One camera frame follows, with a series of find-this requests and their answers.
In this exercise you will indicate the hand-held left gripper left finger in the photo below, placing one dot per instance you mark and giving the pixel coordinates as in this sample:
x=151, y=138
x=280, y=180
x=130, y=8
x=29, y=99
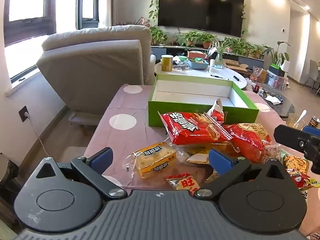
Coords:
x=101, y=158

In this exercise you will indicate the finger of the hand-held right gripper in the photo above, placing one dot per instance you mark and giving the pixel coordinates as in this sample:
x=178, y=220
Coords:
x=287, y=136
x=312, y=130

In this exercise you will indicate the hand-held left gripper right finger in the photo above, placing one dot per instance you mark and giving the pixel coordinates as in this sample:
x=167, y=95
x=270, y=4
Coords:
x=220, y=158

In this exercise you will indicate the yellow red crab snack bag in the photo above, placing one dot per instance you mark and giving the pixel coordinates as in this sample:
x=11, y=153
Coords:
x=296, y=165

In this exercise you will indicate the red bread packet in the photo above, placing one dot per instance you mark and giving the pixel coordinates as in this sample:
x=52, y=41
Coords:
x=250, y=140

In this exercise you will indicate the large red snack bag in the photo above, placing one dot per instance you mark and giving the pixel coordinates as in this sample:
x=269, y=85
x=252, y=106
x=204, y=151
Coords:
x=190, y=130

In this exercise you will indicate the red rice cracker packet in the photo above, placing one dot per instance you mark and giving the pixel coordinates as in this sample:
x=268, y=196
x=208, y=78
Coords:
x=182, y=183

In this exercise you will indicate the yellow cake packet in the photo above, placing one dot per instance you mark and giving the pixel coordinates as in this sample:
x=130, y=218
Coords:
x=152, y=158

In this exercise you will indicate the green cardboard box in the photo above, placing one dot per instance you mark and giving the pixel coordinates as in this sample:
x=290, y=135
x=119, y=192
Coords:
x=175, y=112

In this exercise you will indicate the dark drink can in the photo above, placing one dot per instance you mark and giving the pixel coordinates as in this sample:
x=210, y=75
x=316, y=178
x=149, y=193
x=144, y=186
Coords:
x=314, y=123

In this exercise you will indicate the white plastic spoon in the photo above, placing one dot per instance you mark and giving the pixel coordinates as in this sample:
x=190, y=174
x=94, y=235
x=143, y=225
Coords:
x=300, y=117

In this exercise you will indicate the pink polka dot tablecloth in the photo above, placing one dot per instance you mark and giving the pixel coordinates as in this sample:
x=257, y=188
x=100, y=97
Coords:
x=120, y=140

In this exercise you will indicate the dark round low table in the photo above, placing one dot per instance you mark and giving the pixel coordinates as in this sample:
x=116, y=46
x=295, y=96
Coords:
x=285, y=107

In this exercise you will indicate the white cloth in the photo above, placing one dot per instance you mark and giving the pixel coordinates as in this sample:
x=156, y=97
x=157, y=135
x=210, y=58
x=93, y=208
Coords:
x=273, y=99

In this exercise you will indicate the small red white packet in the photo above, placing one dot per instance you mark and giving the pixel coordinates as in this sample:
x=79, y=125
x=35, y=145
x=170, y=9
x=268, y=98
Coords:
x=216, y=112

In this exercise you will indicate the clear storage bin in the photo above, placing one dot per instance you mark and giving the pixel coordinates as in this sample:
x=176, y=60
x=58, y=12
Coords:
x=276, y=82

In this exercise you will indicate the grey dining chair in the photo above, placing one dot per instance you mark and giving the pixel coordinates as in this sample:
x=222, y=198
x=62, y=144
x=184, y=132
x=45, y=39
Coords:
x=313, y=72

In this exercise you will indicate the plastic bag with fruit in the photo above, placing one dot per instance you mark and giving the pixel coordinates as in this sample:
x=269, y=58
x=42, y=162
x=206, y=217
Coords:
x=258, y=74

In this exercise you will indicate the white plant pot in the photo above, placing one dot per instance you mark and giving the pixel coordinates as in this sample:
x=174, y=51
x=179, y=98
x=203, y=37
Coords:
x=285, y=66

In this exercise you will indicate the black white pen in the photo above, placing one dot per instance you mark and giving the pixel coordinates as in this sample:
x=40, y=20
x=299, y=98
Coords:
x=217, y=76

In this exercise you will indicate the tall leafy plant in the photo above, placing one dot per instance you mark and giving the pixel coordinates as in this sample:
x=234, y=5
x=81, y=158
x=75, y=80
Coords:
x=276, y=53

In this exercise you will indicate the round white coffee table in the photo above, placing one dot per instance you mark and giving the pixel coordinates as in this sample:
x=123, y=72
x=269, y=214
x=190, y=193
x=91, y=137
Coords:
x=220, y=73

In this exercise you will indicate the open cardboard box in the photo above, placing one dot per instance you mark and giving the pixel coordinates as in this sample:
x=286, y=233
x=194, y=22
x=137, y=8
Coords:
x=235, y=65

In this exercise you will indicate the beige sofa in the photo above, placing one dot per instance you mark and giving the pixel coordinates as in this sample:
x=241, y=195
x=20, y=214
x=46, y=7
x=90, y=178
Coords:
x=95, y=65

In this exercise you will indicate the blue basket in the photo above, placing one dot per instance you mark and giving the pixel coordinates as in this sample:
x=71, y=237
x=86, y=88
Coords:
x=198, y=65

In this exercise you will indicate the small white cup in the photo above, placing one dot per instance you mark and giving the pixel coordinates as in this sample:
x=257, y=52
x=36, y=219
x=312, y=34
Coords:
x=212, y=63

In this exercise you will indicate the glass vase with stems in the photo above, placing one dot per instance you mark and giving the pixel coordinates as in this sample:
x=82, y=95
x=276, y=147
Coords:
x=218, y=59

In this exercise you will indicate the red orange box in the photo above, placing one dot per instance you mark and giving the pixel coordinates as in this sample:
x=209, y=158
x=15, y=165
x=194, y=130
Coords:
x=196, y=54

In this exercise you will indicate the yellow canister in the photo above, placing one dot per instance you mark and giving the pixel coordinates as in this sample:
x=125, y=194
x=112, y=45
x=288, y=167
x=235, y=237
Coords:
x=167, y=63

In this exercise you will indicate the grey television cabinet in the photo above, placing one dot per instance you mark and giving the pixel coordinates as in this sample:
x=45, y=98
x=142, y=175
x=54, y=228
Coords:
x=160, y=51

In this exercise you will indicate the row of potted plants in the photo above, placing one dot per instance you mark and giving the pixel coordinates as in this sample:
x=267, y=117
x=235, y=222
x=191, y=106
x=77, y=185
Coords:
x=190, y=37

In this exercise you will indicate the red flower arrangement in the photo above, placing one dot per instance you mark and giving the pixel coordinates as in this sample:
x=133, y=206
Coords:
x=142, y=22

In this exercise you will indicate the narrow dark framed window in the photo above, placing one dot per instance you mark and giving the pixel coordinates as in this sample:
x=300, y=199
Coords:
x=87, y=2

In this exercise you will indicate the wide dark framed window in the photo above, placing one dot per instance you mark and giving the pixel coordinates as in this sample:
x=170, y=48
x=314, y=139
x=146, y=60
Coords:
x=27, y=0

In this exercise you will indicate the grey wall socket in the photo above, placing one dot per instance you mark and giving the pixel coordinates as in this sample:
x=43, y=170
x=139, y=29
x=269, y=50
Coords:
x=23, y=113

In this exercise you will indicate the black wall television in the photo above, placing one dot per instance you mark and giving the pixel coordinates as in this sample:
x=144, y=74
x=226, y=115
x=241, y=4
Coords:
x=200, y=7

